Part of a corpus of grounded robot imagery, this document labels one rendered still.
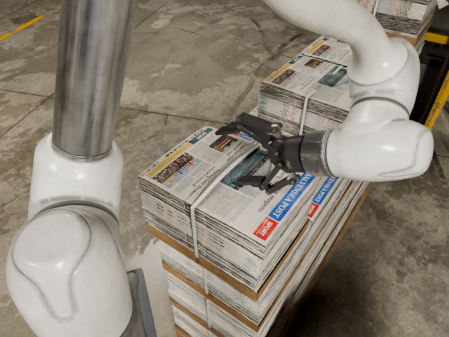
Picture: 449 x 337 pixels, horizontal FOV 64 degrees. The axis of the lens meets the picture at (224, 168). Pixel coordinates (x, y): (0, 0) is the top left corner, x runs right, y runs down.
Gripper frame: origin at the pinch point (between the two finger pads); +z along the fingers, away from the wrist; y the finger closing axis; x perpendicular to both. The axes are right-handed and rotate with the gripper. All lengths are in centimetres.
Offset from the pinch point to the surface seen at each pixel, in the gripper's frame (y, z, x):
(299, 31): 35, 183, 366
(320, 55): 1, 13, 78
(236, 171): 6.0, 3.8, 2.6
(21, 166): 13, 222, 18
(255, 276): 23.8, -5.7, -13.8
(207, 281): 36.6, 20.3, -10.4
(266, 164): 8.2, -0.6, 9.2
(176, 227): 12.8, 15.6, -13.6
